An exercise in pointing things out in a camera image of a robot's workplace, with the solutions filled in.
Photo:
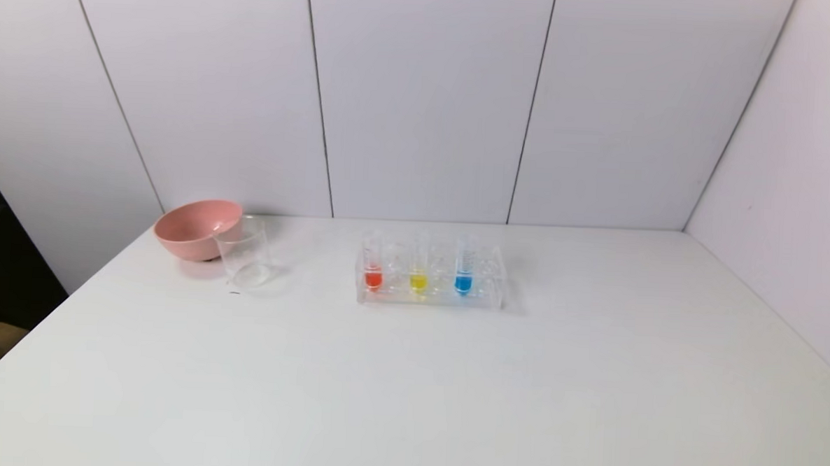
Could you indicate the red pigment test tube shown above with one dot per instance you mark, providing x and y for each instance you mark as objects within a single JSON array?
[{"x": 373, "y": 279}]

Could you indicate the yellow pigment test tube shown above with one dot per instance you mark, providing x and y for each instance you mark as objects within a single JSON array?
[{"x": 418, "y": 282}]

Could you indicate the blue pigment test tube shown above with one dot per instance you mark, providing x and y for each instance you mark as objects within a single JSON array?
[{"x": 463, "y": 284}]

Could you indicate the clear acrylic test tube rack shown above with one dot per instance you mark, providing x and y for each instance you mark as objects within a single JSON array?
[{"x": 486, "y": 292}]

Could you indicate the clear glass beaker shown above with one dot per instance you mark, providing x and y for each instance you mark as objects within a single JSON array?
[{"x": 245, "y": 264}]

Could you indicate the pink plastic bowl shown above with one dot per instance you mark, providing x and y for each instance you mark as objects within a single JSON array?
[{"x": 189, "y": 230}]

